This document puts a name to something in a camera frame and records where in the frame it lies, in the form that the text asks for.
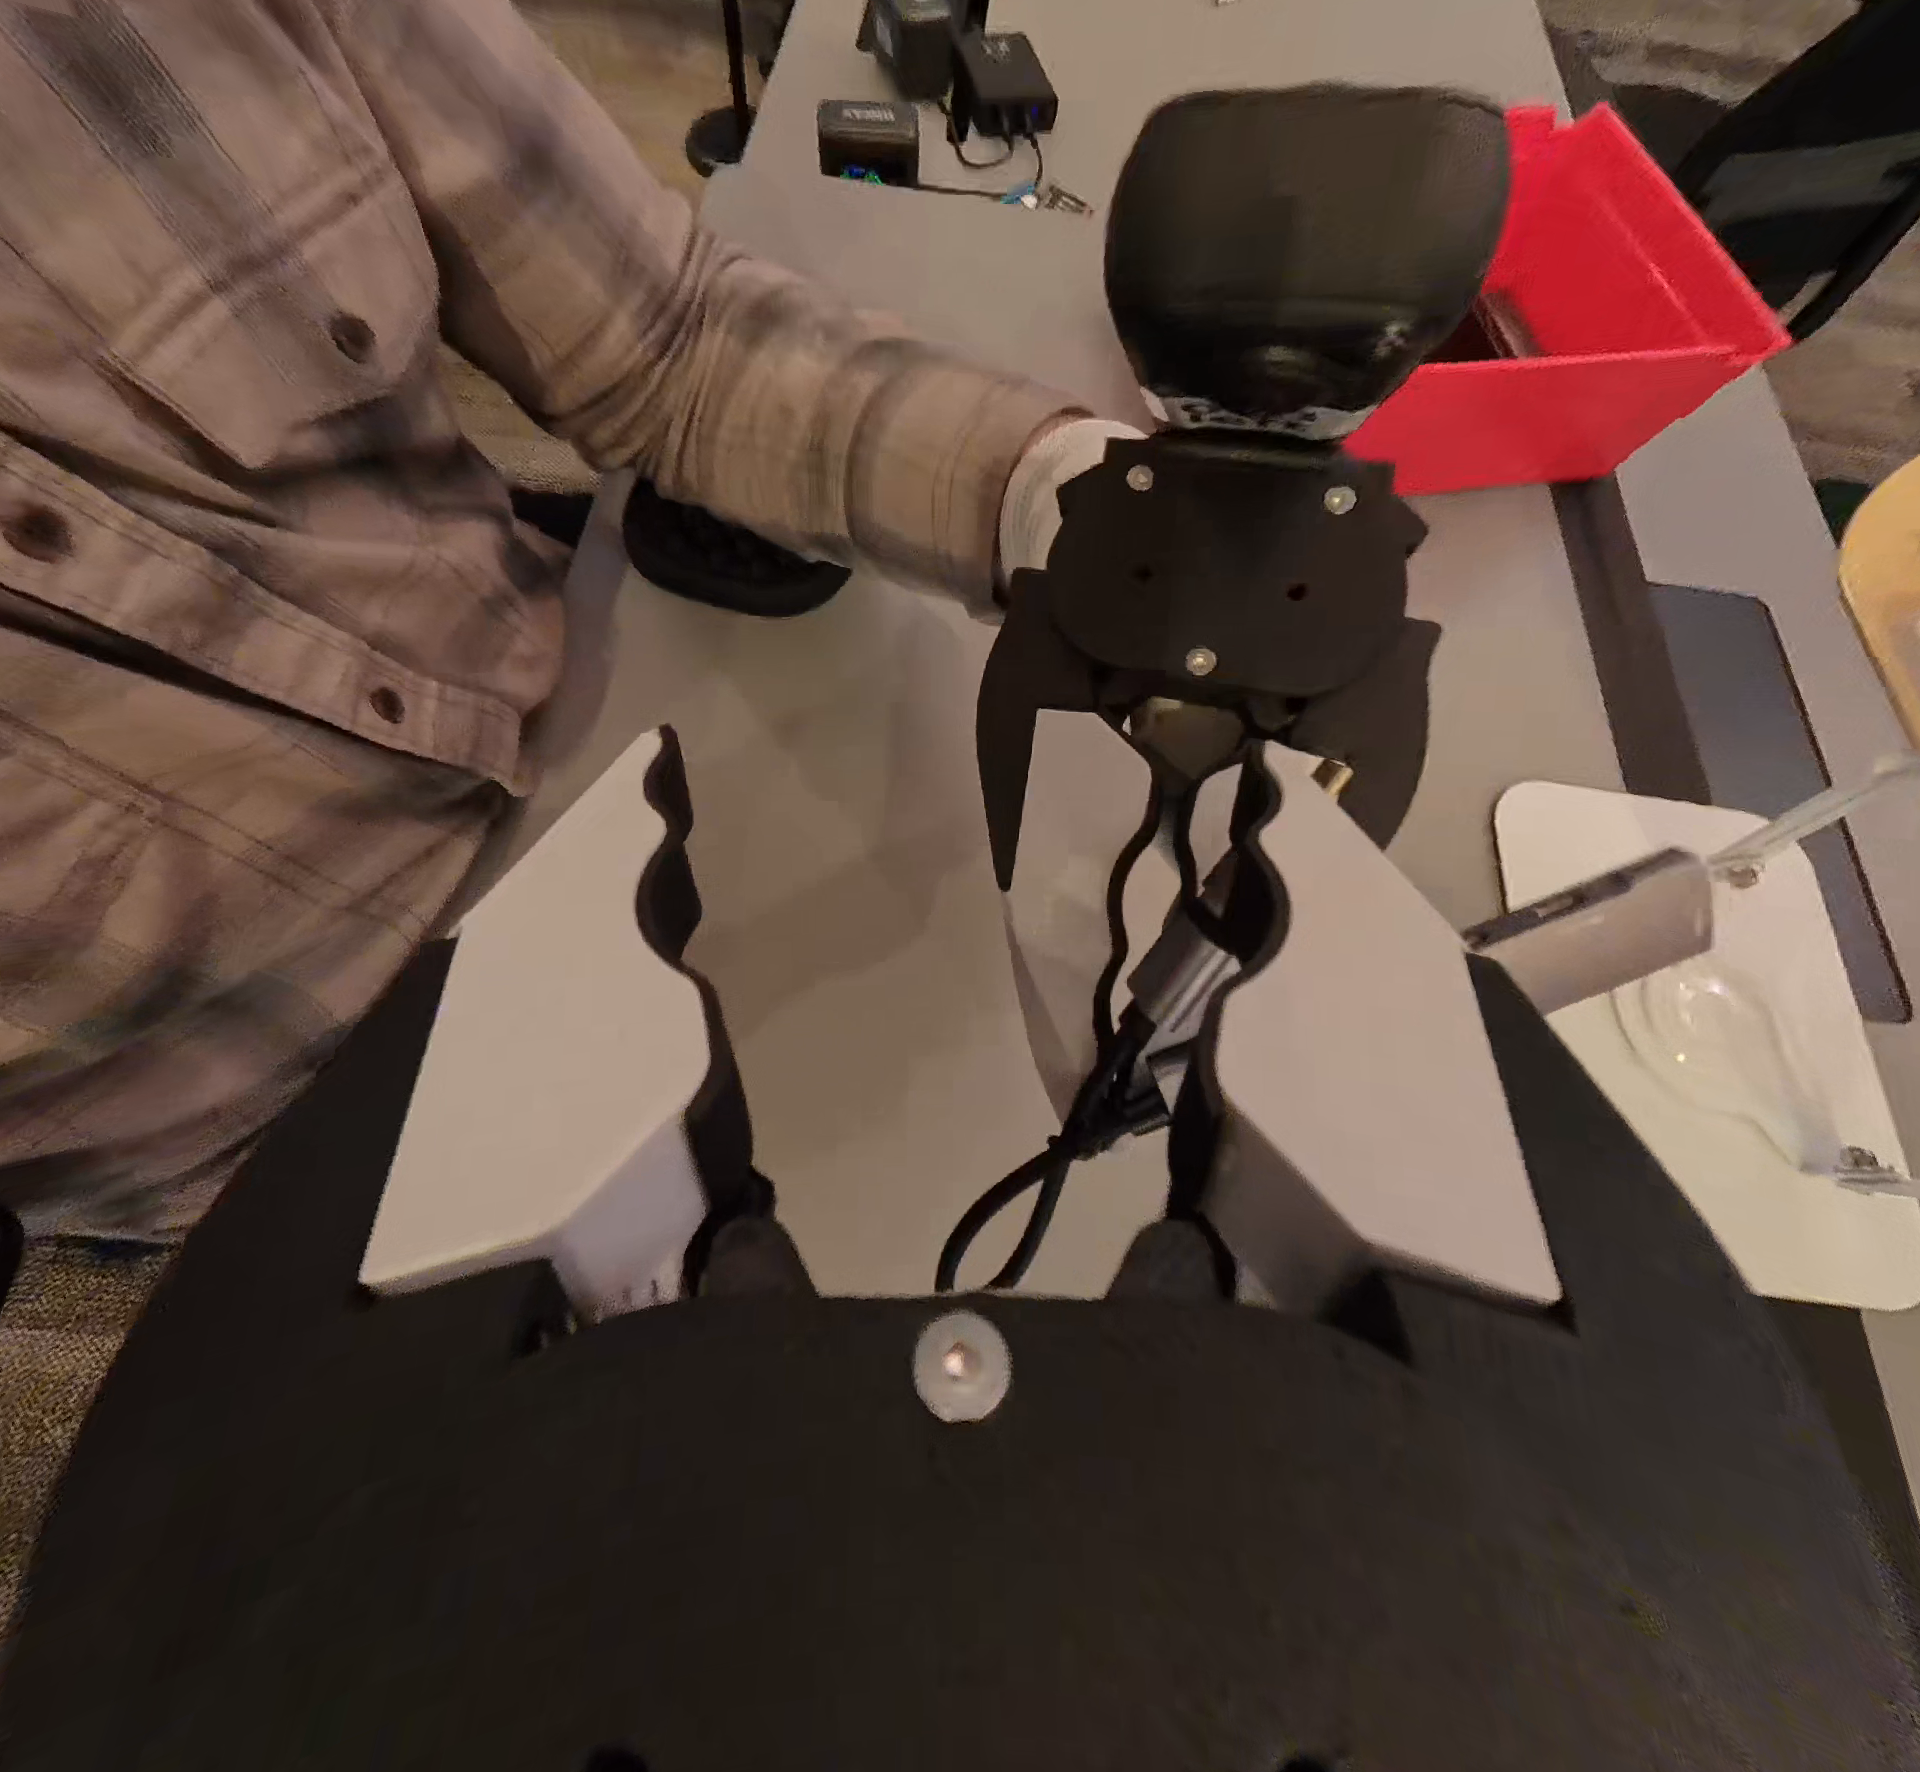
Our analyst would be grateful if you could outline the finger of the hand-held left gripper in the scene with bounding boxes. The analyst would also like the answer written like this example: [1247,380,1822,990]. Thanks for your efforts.
[1002,706,1167,1115]
[1147,737,1254,941]

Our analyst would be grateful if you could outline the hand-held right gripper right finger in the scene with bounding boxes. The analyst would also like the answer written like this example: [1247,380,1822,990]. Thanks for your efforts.
[1170,751,1565,1313]

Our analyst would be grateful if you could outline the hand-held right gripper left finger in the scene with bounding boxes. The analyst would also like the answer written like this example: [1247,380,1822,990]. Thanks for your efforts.
[359,727,755,1318]

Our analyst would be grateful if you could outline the grey usb hub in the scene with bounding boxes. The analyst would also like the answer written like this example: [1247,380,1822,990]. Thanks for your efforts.
[1463,849,1715,1007]

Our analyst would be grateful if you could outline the red plastic bin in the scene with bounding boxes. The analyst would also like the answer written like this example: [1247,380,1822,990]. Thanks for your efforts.
[1342,104,1794,495]

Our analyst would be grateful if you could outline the person's left forearm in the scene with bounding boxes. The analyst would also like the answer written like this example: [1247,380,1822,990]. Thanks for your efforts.
[451,195,1111,610]

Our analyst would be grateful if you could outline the person's left hand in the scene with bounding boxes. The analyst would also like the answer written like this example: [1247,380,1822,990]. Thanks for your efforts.
[994,413,1149,610]

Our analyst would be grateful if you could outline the black quilted pad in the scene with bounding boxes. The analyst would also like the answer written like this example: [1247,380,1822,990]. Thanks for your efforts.
[623,480,857,619]

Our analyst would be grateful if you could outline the small black battery pack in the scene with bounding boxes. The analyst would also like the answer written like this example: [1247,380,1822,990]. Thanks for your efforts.
[817,97,921,188]

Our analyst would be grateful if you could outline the black power adapter box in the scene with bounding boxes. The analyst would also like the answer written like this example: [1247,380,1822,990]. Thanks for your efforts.
[855,0,991,99]

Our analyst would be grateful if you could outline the wooden board with black panel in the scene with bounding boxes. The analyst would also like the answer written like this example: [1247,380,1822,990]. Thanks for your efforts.
[1836,459,1920,739]

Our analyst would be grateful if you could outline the black office chair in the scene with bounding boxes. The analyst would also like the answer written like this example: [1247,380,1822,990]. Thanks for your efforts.
[1671,0,1920,340]

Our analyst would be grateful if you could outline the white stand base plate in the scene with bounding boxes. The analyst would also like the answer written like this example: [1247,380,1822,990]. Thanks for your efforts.
[1491,782,1920,1313]

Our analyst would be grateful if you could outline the dark table cable flap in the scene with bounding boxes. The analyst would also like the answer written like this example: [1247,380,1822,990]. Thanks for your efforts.
[1650,584,1913,1024]

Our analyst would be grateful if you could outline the black stanchion post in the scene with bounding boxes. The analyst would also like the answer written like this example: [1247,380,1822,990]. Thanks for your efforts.
[688,0,761,175]

